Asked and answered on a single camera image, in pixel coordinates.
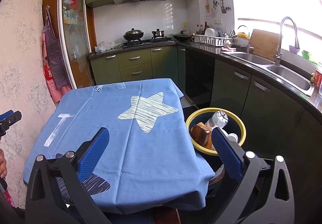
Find clear plastic bottle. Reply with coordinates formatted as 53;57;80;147
205;110;229;130

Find white paper towel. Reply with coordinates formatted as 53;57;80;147
225;133;238;143

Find brown plastic tray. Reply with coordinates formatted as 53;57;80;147
190;125;211;148

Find yellow-rimmed trash bin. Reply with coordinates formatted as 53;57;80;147
186;107;246;146

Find green kitchen cabinets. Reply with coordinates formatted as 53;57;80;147
86;0;321;198

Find steel kitchen faucet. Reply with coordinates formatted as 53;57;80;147
275;16;300;66

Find person's left hand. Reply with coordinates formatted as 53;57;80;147
0;149;7;178

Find blue star-patterned tablecloth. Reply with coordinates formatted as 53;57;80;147
23;78;215;214

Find hanging checked aprons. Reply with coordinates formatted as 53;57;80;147
42;6;71;104

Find glass sliding door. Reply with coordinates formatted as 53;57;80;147
57;0;94;89

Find steel sink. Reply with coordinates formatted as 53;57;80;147
225;52;314;97

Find pink dish cloth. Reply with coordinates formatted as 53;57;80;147
221;45;236;52

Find wooden cutting board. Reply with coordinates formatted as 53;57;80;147
250;29;279;60

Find white dish rack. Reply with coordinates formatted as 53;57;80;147
192;28;233;47

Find black wok with lid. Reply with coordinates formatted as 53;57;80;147
123;28;144;41

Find gas stove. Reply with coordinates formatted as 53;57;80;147
123;37;174;48

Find black frying pan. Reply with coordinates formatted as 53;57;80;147
172;31;195;42

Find small steel pot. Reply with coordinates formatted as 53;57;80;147
151;28;165;38

